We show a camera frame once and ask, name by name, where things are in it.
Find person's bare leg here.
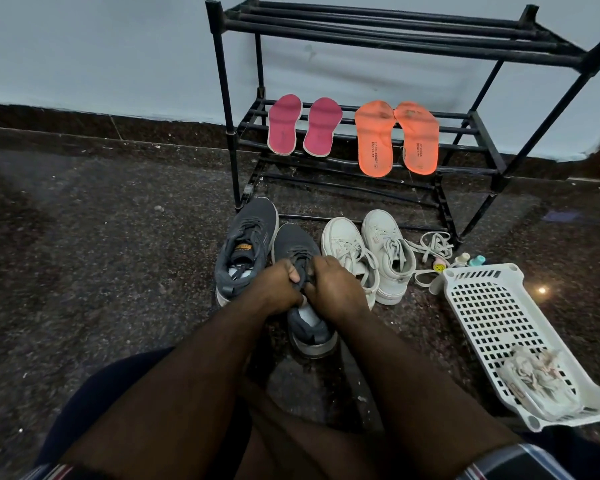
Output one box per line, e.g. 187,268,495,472
232,377,398,480

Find white crumpled cloth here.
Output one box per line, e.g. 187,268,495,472
496,345,583,420

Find pink shoe insole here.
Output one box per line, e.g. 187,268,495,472
302,97,343,158
267,94,303,156

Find person's right forearm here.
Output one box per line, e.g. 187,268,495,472
330,310,523,480

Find person's left plaid sleeve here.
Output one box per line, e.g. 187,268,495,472
20,462,113,480

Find person's left forearm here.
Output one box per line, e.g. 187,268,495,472
60,307,276,480

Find person's plaid sleeve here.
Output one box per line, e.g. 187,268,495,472
20,462,113,480
455,443,576,480

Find black metal shoe rack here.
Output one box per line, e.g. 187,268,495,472
205,0,600,246

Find person's right plaid sleeve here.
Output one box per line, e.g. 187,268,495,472
455,443,576,480

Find orange shoe insole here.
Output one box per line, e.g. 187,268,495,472
394,101,440,176
354,100,397,178

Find person's left hand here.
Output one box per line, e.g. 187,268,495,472
250,259,305,317

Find person's right hand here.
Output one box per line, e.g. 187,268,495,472
303,255,372,326

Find dark blue shorts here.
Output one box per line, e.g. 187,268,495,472
35,346,253,468

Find white sneaker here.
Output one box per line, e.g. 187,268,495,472
321,217,381,310
361,209,417,306

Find grey sneaker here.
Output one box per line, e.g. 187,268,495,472
271,223,339,359
214,197,280,308

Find white shoelaces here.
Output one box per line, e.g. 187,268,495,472
405,231,454,288

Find white plastic basket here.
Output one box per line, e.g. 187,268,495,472
428,263,600,433

